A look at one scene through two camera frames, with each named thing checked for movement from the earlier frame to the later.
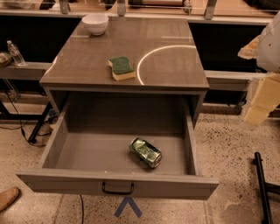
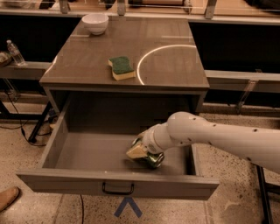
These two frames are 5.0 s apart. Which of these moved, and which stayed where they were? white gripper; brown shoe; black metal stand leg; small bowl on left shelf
Moved: white gripper
Stayed: black metal stand leg; small bowl on left shelf; brown shoe
